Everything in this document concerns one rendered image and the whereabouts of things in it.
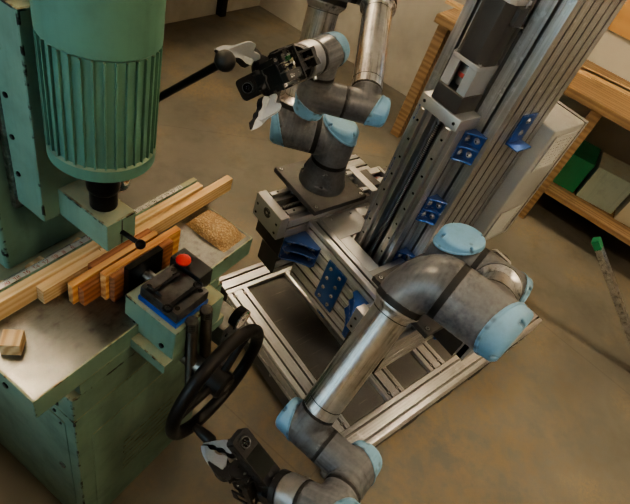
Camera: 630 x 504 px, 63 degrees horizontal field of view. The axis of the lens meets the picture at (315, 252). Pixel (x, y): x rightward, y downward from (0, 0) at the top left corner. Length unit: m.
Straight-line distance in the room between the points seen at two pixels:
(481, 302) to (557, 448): 1.73
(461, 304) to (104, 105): 0.64
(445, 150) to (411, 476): 1.26
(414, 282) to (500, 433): 1.59
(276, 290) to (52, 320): 1.17
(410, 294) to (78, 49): 0.63
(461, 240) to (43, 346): 0.94
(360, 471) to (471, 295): 0.39
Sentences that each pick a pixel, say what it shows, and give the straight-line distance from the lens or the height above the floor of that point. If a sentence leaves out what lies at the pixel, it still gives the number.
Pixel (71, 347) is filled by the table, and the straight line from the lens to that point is 1.07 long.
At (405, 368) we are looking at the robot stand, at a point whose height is 0.21.
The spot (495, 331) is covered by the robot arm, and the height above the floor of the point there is 1.21.
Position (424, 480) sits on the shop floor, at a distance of 2.15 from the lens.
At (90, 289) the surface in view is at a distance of 1.09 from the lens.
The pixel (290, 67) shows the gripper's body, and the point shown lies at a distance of 1.04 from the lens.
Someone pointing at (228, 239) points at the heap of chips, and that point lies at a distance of 1.24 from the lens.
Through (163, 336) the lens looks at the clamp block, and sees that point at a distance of 1.04.
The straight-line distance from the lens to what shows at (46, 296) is 1.11.
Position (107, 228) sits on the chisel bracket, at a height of 1.07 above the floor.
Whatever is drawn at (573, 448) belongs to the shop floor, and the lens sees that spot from 2.63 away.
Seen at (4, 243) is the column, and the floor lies 0.89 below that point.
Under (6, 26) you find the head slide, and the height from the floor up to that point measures 1.38.
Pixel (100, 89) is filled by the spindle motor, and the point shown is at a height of 1.37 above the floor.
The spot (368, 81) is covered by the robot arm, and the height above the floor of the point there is 1.28.
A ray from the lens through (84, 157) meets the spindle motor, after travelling 0.89.
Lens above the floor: 1.80
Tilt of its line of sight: 44 degrees down
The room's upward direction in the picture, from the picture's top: 22 degrees clockwise
